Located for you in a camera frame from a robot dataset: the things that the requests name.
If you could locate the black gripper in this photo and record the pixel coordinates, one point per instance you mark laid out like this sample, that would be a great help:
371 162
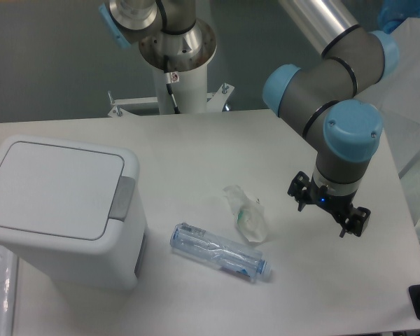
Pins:
353 221

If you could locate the white push-button trash can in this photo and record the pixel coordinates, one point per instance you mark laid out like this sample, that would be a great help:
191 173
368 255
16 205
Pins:
72 210

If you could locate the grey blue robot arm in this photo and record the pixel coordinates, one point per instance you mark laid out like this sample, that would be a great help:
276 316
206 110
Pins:
319 104

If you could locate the crumpled clear plastic wrapper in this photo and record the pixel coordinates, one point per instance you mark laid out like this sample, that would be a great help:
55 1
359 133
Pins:
248 214

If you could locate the crushed clear plastic bottle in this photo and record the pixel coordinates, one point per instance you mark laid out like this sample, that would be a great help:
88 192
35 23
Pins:
228 255

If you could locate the translucent plastic covered box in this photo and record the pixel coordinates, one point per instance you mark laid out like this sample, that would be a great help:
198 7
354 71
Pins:
397 96

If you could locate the bubble wrap sheet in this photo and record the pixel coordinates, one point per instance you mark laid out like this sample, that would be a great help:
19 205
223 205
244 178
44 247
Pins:
8 284

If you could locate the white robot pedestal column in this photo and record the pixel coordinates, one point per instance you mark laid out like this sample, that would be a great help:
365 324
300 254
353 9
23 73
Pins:
186 86

